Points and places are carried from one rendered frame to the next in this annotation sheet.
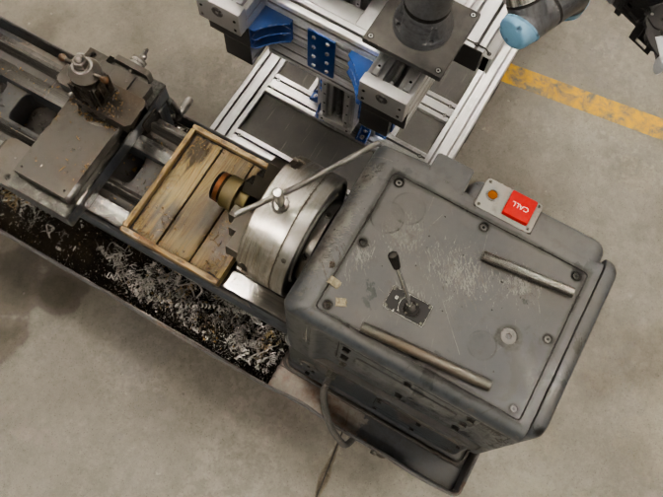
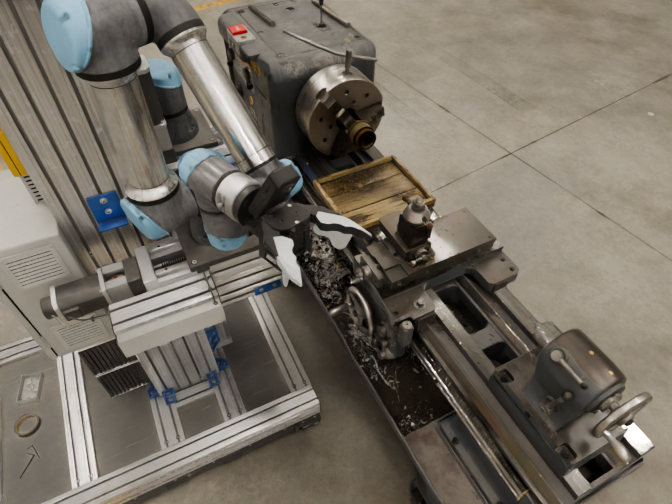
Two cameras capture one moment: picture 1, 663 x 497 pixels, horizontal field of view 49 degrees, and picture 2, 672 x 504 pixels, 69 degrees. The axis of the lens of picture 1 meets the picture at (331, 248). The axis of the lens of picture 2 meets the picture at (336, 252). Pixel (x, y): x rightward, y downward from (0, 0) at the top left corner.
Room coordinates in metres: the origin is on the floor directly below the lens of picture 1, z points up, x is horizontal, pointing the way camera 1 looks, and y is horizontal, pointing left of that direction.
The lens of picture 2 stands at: (1.90, 1.11, 2.11)
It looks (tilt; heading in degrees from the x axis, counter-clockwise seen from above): 48 degrees down; 219
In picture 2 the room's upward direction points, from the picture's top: straight up
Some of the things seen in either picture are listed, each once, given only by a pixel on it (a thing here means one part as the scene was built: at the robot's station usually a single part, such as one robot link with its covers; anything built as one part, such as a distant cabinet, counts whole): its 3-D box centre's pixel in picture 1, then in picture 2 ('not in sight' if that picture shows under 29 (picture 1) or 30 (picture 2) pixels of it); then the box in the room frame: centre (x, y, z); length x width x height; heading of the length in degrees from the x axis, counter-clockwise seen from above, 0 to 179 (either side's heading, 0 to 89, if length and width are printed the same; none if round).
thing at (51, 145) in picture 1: (89, 124); (426, 248); (0.89, 0.68, 0.95); 0.43 x 0.17 x 0.05; 156
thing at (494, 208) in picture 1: (505, 209); (241, 39); (0.64, -0.37, 1.23); 0.13 x 0.08 x 0.05; 66
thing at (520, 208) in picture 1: (519, 208); (237, 30); (0.64, -0.40, 1.26); 0.06 x 0.06 x 0.02; 66
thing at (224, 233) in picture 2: not in sight; (230, 215); (1.50, 0.53, 1.46); 0.11 x 0.08 x 0.11; 176
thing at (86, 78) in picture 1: (83, 68); (417, 211); (0.95, 0.65, 1.13); 0.08 x 0.08 x 0.03
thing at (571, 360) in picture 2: not in sight; (568, 382); (1.11, 1.20, 1.01); 0.30 x 0.20 x 0.29; 66
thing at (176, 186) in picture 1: (205, 203); (373, 193); (0.72, 0.35, 0.89); 0.36 x 0.30 x 0.04; 156
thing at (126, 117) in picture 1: (107, 103); (407, 238); (0.94, 0.62, 0.99); 0.20 x 0.10 x 0.05; 66
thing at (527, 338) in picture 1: (441, 301); (294, 71); (0.47, -0.27, 1.06); 0.59 x 0.48 x 0.39; 66
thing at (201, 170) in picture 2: not in sight; (213, 179); (1.51, 0.53, 1.56); 0.11 x 0.08 x 0.09; 86
